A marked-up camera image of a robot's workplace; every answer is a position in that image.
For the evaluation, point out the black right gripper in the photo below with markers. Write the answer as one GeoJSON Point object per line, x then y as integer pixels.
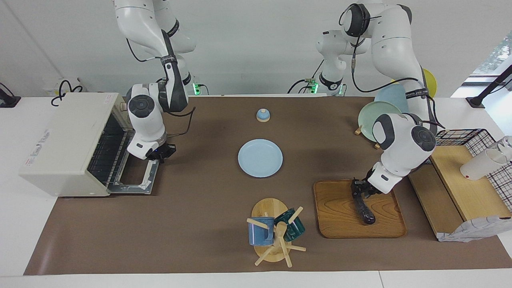
{"type": "Point", "coordinates": [162, 153]}

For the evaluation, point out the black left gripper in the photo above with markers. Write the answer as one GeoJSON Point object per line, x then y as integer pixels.
{"type": "Point", "coordinates": [370, 186]}

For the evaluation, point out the dark purple eggplant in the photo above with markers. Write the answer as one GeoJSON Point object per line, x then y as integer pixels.
{"type": "Point", "coordinates": [364, 212]}

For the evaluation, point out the glass oven door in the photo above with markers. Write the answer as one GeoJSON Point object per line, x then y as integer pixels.
{"type": "Point", "coordinates": [150, 180]}

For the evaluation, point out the light blue serving plate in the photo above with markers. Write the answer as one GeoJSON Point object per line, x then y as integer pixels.
{"type": "Point", "coordinates": [260, 158]}

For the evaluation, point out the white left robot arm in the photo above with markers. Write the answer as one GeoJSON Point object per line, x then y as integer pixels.
{"type": "Point", "coordinates": [400, 148]}

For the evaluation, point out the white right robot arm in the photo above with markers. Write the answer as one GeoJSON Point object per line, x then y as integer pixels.
{"type": "Point", "coordinates": [148, 116]}

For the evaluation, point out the cream toaster oven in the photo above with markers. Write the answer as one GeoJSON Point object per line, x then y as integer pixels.
{"type": "Point", "coordinates": [60, 148]}

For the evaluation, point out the wooden serving tray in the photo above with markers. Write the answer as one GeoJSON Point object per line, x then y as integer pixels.
{"type": "Point", "coordinates": [336, 216]}

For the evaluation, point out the wooden plate rack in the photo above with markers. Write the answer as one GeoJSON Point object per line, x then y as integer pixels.
{"type": "Point", "coordinates": [358, 130]}

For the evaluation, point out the pale green plate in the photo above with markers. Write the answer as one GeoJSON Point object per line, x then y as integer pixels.
{"type": "Point", "coordinates": [370, 118]}

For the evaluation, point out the dark green mug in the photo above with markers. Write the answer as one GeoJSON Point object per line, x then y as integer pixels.
{"type": "Point", "coordinates": [296, 230]}

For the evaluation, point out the brown table mat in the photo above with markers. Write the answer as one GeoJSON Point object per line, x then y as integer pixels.
{"type": "Point", "coordinates": [200, 224]}

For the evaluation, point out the wooden mug tree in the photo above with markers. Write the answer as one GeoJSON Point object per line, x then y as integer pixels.
{"type": "Point", "coordinates": [268, 208]}

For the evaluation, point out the light blue racked plate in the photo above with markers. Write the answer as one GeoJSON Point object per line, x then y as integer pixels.
{"type": "Point", "coordinates": [392, 96]}

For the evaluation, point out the blue mug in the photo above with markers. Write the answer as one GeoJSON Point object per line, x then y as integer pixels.
{"type": "Point", "coordinates": [260, 234]}

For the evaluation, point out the wooden stepped shelf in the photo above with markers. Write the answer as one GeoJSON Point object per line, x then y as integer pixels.
{"type": "Point", "coordinates": [472, 196]}

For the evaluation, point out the checkered grey cloth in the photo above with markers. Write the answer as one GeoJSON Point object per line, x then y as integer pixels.
{"type": "Point", "coordinates": [472, 230]}

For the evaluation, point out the white cup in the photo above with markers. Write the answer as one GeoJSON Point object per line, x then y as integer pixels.
{"type": "Point", "coordinates": [478, 166]}

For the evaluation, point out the yellow plate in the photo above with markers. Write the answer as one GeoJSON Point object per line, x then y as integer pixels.
{"type": "Point", "coordinates": [431, 82]}

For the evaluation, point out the black clamp stand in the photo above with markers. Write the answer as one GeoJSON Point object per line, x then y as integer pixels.
{"type": "Point", "coordinates": [8, 100]}

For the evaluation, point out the black angled pole stand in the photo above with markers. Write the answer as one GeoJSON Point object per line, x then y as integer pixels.
{"type": "Point", "coordinates": [490, 88]}

